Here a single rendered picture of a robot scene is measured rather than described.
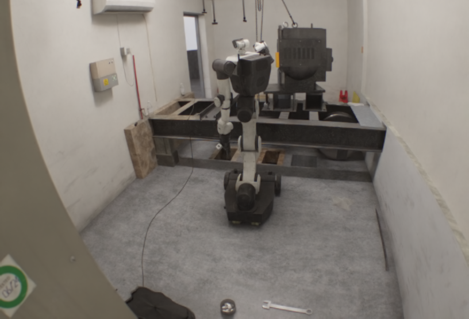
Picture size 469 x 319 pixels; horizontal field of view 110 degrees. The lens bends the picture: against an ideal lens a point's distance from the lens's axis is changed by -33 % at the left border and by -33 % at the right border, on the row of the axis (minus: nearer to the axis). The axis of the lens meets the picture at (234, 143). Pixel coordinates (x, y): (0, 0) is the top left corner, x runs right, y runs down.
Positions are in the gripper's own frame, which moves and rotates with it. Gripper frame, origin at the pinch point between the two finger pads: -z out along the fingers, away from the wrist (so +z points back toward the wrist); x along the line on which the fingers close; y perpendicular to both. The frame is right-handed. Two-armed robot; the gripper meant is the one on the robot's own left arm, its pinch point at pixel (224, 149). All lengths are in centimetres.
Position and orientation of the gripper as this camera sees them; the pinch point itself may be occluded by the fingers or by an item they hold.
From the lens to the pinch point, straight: 216.2
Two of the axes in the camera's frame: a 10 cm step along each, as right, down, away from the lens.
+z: 0.4, -7.5, -6.6
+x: -6.4, -5.2, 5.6
